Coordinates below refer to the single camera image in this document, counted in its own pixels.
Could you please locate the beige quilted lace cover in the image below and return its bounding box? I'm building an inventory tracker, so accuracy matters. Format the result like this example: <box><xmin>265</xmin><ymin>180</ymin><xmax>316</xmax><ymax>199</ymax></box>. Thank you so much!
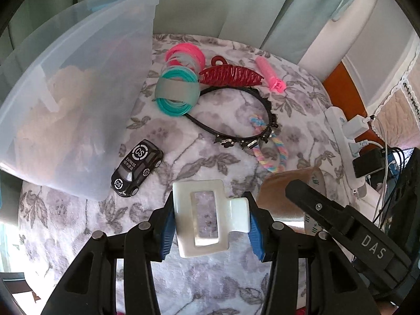
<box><xmin>371</xmin><ymin>69</ymin><xmax>420</xmax><ymax>148</ymax></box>

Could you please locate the black flower headband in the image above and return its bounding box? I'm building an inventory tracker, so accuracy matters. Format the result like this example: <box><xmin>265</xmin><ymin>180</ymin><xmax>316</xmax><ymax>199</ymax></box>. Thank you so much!
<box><xmin>185</xmin><ymin>86</ymin><xmax>279</xmax><ymax>150</ymax></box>

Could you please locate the brown tape roll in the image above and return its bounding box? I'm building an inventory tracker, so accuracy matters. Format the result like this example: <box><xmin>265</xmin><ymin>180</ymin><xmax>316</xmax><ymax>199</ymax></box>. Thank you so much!
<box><xmin>256</xmin><ymin>167</ymin><xmax>326</xmax><ymax>237</ymax></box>

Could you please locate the white cable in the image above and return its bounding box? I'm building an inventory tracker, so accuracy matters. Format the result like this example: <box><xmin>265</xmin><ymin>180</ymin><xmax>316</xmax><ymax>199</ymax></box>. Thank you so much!
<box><xmin>361</xmin><ymin>115</ymin><xmax>394</xmax><ymax>227</ymax></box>

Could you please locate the grey floral blanket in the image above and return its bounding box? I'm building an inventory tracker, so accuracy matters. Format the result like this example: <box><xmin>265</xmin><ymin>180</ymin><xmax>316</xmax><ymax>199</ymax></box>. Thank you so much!
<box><xmin>18</xmin><ymin>33</ymin><xmax>358</xmax><ymax>315</ymax></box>

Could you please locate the white power strip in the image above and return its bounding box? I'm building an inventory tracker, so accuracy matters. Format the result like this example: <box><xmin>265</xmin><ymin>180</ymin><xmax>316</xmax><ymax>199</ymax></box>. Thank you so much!
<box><xmin>325</xmin><ymin>107</ymin><xmax>368</xmax><ymax>197</ymax></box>

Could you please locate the pink and teal spring toy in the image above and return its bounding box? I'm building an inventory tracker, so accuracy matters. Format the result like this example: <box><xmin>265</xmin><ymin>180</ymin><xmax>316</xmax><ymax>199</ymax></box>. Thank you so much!
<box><xmin>154</xmin><ymin>43</ymin><xmax>207</xmax><ymax>118</ymax></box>

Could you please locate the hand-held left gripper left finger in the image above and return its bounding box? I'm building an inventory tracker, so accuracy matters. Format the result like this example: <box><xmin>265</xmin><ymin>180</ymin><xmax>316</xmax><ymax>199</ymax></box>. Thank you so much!
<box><xmin>41</xmin><ymin>191</ymin><xmax>179</xmax><ymax>315</ymax></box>

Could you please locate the pink hair roller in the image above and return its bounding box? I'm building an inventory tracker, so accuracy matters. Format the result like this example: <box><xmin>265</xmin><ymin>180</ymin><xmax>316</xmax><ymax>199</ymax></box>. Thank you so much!
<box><xmin>255</xmin><ymin>56</ymin><xmax>287</xmax><ymax>93</ymax></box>

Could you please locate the black power adapter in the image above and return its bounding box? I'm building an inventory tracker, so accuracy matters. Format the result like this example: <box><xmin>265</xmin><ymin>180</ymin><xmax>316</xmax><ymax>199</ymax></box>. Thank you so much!
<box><xmin>352</xmin><ymin>149</ymin><xmax>386</xmax><ymax>178</ymax></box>

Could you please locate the pastel rainbow rope hair tie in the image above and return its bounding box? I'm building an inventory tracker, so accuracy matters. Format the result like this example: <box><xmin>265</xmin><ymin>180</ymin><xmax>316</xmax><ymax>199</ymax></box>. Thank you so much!
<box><xmin>248</xmin><ymin>115</ymin><xmax>289</xmax><ymax>174</ymax></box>

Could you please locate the dark red hair claw clip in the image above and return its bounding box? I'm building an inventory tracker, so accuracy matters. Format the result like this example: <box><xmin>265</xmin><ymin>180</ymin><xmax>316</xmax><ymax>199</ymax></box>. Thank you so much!
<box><xmin>198</xmin><ymin>56</ymin><xmax>264</xmax><ymax>88</ymax></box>

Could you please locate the white charger plug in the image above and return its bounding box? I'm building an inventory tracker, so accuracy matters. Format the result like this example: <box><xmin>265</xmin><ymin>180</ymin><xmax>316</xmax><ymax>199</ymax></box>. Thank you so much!
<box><xmin>341</xmin><ymin>115</ymin><xmax>373</xmax><ymax>138</ymax></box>

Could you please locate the clear plastic storage container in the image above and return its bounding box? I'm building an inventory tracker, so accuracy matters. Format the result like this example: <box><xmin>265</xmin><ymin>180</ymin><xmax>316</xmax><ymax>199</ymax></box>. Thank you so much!
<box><xmin>0</xmin><ymin>0</ymin><xmax>168</xmax><ymax>201</ymax></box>

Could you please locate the black toy car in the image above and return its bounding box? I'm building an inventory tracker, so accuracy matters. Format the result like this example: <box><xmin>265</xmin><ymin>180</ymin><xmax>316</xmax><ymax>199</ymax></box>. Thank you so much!
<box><xmin>111</xmin><ymin>140</ymin><xmax>164</xmax><ymax>198</ymax></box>

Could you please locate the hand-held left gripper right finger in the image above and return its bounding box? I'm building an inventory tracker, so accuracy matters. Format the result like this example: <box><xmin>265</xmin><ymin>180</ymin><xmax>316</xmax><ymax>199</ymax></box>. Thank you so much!
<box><xmin>243</xmin><ymin>191</ymin><xmax>378</xmax><ymax>315</ymax></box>

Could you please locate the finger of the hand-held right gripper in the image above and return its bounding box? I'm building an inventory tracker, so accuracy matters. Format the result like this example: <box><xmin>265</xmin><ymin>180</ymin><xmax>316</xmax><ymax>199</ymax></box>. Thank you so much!
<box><xmin>285</xmin><ymin>179</ymin><xmax>365</xmax><ymax>240</ymax></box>

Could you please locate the cream lace scrunchie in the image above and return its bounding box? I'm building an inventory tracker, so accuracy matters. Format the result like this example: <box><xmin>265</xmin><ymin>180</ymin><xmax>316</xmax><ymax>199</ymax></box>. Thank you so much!
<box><xmin>16</xmin><ymin>66</ymin><xmax>109</xmax><ymax>178</ymax></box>

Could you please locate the white square hair clip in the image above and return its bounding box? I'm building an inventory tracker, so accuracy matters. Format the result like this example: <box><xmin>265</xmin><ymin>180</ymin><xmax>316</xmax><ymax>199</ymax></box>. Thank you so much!
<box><xmin>172</xmin><ymin>179</ymin><xmax>251</xmax><ymax>258</ymax></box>

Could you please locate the pale green curtain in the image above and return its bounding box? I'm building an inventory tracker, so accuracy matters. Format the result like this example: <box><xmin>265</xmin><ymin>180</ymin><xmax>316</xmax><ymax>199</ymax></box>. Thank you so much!
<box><xmin>0</xmin><ymin>0</ymin><xmax>371</xmax><ymax>69</ymax></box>

